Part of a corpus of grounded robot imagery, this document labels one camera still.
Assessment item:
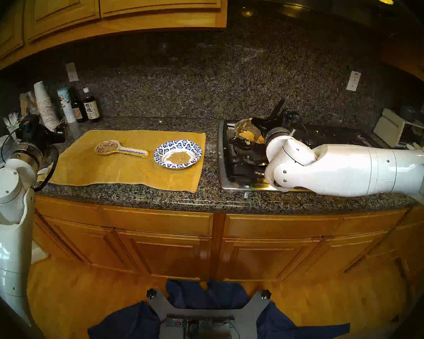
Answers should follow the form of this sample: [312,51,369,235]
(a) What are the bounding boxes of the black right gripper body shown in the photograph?
[256,111,301,133]

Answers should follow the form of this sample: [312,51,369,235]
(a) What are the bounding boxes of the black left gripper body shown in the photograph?
[19,114,55,148]

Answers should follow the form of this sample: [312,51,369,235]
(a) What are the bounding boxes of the colourful ceramic spoon rest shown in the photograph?
[95,140,149,159]

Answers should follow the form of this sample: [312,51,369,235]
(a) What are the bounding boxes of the blue white patterned paper bowl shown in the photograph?
[153,139,202,170]

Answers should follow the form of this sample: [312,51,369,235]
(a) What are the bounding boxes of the scooped oatmeal portion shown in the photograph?
[167,151,192,165]

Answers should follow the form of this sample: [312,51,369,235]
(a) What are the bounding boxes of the stack of white paper cups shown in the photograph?
[34,81,60,130]

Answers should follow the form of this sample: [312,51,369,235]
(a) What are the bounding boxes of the white plastic forks bundle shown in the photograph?
[3,112,22,130]

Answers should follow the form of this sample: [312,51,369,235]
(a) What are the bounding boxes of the white salt canister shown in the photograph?
[57,88,77,124]

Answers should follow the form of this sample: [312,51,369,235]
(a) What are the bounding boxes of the small dark glass bottle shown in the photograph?
[70,89,88,123]

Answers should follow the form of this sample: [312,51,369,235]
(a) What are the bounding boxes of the wooden stirrer bundle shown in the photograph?
[19,91,37,114]

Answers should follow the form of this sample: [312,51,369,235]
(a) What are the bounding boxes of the stainless steel pot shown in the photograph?
[229,118,269,166]

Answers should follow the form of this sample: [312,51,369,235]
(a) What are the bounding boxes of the soy sauce bottle white cap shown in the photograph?
[82,88,101,123]

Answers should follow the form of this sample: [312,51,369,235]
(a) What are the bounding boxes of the stainless gas cooktop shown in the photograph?
[217,119,416,192]

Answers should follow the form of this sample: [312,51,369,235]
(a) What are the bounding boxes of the yellow cloth towel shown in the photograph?
[49,130,206,193]

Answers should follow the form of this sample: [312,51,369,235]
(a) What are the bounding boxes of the wooden base cabinets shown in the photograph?
[32,181,424,283]

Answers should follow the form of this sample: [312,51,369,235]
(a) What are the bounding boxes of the wooden upper cabinet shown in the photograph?
[0,0,228,76]
[382,35,424,91]

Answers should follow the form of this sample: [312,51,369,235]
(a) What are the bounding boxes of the dark blue cloth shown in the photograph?
[88,279,350,339]

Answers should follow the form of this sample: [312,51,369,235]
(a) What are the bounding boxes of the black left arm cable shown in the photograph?
[34,144,60,192]

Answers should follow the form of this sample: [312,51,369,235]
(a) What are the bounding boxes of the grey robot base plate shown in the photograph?
[147,288,272,339]

